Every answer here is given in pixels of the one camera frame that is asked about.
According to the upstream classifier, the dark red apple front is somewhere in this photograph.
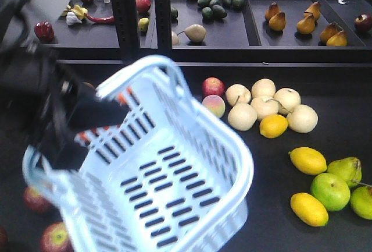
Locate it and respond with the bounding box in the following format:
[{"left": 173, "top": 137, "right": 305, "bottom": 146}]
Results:
[{"left": 40, "top": 222, "right": 73, "bottom": 252}]

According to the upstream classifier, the wooden black-framed display stand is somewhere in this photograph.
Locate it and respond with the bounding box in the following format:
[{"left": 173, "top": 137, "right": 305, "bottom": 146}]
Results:
[{"left": 0, "top": 0, "right": 372, "bottom": 252}]

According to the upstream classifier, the yellow lemon upper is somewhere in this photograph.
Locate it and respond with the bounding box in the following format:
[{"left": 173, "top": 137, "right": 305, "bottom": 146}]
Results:
[{"left": 288, "top": 147, "right": 327, "bottom": 175}]

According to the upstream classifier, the yellow lemon lower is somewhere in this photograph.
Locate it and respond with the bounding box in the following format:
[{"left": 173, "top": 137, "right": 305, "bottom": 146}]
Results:
[{"left": 290, "top": 192, "right": 329, "bottom": 227}]

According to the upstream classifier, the red bell pepper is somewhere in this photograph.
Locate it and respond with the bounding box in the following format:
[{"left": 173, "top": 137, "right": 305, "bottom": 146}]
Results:
[{"left": 34, "top": 21, "right": 55, "bottom": 43}]

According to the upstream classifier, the dark red apple left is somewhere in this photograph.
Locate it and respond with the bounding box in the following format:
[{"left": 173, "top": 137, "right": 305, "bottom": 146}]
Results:
[{"left": 0, "top": 226, "right": 8, "bottom": 252}]

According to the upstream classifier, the dark red apple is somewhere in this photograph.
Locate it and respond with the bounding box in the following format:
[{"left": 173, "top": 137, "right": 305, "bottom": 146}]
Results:
[
  {"left": 40, "top": 222, "right": 73, "bottom": 252},
  {"left": 23, "top": 186, "right": 52, "bottom": 214},
  {"left": 0, "top": 226, "right": 8, "bottom": 252}
]

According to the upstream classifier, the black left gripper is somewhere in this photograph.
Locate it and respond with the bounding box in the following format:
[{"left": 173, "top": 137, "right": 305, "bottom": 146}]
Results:
[{"left": 1, "top": 0, "right": 130, "bottom": 170}]

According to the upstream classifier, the light blue plastic basket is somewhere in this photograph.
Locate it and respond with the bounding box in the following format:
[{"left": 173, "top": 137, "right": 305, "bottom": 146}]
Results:
[{"left": 23, "top": 55, "right": 254, "bottom": 251}]

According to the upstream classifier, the yellow lemon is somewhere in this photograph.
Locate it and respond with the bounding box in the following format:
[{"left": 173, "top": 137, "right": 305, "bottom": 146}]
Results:
[
  {"left": 288, "top": 147, "right": 327, "bottom": 175},
  {"left": 290, "top": 192, "right": 329, "bottom": 227}
]

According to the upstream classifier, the dark red apple middle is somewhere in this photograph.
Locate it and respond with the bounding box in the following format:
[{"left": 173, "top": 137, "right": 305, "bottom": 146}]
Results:
[{"left": 23, "top": 186, "right": 52, "bottom": 214}]

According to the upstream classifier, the green apple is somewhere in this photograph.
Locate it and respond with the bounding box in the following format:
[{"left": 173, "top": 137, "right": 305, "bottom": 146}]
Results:
[{"left": 310, "top": 172, "right": 350, "bottom": 212}]

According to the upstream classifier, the red chili pepper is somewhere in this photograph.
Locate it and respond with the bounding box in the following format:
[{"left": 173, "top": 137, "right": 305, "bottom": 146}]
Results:
[{"left": 85, "top": 13, "right": 115, "bottom": 24}]

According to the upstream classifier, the garlic bulb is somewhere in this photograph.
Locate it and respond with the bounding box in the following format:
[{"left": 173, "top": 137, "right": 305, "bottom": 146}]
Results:
[{"left": 66, "top": 11, "right": 82, "bottom": 26}]

